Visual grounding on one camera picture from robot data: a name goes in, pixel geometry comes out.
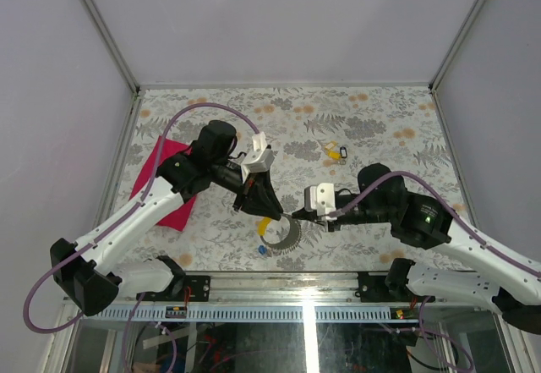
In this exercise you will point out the white slotted cable duct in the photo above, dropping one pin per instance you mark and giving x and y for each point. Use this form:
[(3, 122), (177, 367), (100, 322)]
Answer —
[(208, 313)]

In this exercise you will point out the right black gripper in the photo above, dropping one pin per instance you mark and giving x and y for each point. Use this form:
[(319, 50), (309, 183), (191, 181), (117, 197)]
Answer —
[(312, 215)]

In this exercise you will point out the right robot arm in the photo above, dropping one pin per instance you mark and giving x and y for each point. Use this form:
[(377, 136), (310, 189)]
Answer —
[(499, 279)]

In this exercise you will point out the pink folded cloth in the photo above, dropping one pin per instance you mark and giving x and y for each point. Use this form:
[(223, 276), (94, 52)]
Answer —
[(176, 219)]

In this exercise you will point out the yellow key tag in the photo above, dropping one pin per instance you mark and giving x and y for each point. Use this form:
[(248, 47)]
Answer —
[(331, 151), (263, 225)]

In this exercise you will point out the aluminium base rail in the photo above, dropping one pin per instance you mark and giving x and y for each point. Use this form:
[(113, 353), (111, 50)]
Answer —
[(270, 286)]

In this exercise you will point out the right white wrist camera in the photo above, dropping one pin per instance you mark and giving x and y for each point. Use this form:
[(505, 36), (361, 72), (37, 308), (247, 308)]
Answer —
[(320, 197)]

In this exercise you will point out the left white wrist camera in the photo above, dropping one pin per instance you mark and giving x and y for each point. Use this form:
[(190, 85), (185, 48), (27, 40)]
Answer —
[(259, 159)]

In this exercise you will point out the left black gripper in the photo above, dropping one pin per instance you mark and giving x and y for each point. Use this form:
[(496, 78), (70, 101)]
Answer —
[(259, 196)]

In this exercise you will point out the yellow key tag on table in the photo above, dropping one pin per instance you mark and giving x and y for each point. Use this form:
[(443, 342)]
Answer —
[(331, 151)]

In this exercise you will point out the metal spiral keyring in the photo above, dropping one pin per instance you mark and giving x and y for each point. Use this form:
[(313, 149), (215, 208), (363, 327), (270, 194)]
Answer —
[(287, 238)]

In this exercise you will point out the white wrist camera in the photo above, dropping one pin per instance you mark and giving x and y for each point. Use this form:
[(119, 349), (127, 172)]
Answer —
[(259, 159), (320, 197)]

